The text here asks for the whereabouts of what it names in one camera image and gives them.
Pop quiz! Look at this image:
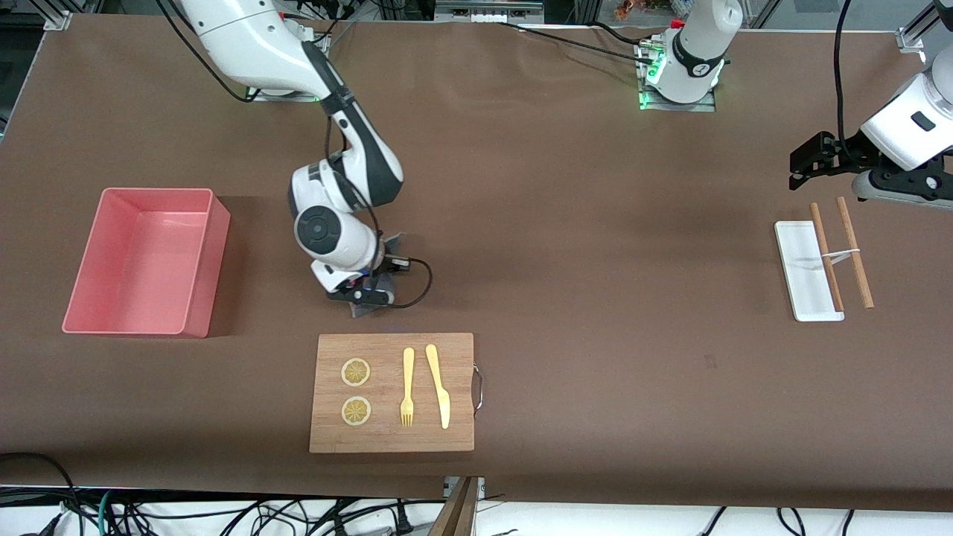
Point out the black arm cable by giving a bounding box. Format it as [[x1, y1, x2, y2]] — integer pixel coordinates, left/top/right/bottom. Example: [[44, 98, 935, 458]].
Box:
[[832, 0, 858, 162], [155, 0, 434, 310]]

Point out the teal cable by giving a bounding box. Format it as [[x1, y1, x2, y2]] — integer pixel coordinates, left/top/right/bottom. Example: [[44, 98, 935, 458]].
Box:
[[98, 489, 120, 536]]

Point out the pink cloth with grey back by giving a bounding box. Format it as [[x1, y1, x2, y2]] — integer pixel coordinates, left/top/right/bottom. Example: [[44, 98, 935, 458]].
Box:
[[348, 232, 408, 321]]

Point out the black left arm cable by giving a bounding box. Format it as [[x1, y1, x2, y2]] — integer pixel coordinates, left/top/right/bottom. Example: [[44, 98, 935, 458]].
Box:
[[832, 0, 858, 162]]

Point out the yellow plastic fork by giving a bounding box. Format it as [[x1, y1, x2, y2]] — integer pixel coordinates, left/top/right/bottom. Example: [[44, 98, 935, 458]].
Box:
[[400, 348, 416, 429]]

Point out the black cable on table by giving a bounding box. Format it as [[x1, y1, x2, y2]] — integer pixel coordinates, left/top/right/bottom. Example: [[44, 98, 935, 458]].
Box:
[[497, 21, 660, 68]]

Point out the pink plastic bin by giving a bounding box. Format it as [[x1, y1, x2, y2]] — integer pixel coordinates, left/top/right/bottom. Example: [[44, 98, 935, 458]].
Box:
[[62, 188, 232, 339]]

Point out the wooden plank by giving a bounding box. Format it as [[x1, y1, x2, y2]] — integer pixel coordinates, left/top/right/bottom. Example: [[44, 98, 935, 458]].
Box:
[[428, 476, 481, 536]]

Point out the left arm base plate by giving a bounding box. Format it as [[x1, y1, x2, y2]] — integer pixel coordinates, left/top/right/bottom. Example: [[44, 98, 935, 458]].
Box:
[[638, 83, 718, 113]]

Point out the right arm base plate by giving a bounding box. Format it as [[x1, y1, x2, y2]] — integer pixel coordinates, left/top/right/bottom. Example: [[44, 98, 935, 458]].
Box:
[[246, 86, 329, 103]]

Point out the yellow plastic knife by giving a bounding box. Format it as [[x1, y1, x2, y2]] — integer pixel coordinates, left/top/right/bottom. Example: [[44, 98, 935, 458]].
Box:
[[424, 343, 452, 431]]

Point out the wooden cutting board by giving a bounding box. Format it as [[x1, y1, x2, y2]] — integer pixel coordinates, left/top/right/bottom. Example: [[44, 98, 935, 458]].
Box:
[[309, 333, 476, 454]]

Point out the grey equipment box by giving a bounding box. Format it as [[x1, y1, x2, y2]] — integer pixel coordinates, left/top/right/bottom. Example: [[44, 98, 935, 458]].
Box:
[[436, 0, 545, 23]]

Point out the brown wooden rod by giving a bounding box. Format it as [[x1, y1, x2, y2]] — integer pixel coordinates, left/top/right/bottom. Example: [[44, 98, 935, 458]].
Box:
[[835, 197, 876, 310], [809, 202, 847, 313]]

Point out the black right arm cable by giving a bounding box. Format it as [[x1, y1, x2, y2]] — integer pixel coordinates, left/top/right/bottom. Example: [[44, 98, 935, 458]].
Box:
[[155, 0, 434, 310]]

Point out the thick black cable loop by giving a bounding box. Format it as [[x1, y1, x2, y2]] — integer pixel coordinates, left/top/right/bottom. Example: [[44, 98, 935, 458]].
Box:
[[0, 452, 84, 536]]

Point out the white rectangular tray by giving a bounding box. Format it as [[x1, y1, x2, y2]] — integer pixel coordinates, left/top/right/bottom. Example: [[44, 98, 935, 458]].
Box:
[[774, 220, 846, 322]]

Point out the small metal bracket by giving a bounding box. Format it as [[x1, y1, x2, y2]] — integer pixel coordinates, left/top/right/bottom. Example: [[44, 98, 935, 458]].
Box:
[[444, 476, 487, 501]]

